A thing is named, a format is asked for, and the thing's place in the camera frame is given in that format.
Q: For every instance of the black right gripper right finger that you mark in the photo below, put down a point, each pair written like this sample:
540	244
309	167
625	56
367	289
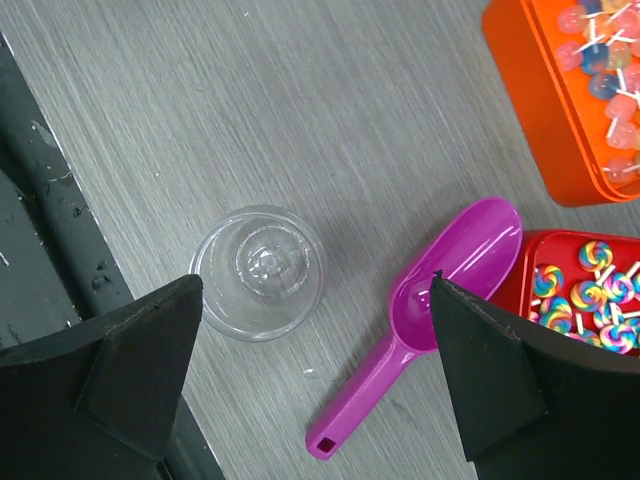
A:
530	403

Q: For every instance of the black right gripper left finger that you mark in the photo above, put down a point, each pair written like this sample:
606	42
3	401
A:
98	400

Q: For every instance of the purple plastic scoop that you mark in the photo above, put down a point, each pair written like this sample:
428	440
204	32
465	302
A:
476	250

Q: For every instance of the orange candy box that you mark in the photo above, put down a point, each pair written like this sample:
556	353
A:
564	124

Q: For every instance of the red lollipop box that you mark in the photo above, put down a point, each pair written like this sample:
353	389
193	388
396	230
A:
581	284

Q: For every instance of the clear plastic jar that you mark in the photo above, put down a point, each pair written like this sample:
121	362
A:
264	272

